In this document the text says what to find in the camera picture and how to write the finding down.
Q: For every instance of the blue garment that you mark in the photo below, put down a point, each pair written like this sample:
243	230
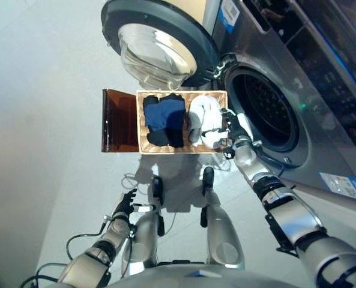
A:
158	115

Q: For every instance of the grey robot torso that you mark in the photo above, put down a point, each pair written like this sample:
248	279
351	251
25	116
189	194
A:
195	279

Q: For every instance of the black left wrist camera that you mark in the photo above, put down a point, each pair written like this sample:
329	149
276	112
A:
131	231

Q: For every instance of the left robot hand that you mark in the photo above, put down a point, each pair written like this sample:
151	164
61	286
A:
123	205

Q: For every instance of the white garment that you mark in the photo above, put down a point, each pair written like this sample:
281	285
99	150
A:
204	114

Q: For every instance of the rectangular wicker laundry basket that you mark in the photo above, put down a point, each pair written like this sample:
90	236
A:
141	141

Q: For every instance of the brown transparent acrylic stool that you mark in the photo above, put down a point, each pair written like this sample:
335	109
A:
120	126

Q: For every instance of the grey front-load washing machine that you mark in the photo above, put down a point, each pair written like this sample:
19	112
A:
315	135

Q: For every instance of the black trousers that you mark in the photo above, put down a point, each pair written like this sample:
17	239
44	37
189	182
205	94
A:
176	138

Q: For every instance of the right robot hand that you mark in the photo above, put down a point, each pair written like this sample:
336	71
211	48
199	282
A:
236	127

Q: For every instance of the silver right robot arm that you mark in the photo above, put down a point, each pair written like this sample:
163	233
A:
294	219

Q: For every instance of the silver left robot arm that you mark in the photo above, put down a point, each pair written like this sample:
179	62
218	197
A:
105	243

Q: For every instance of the blue energy label sticker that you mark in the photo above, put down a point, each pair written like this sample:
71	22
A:
342	186
228	15

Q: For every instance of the round glass washer door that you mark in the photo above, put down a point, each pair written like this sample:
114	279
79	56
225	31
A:
156	51

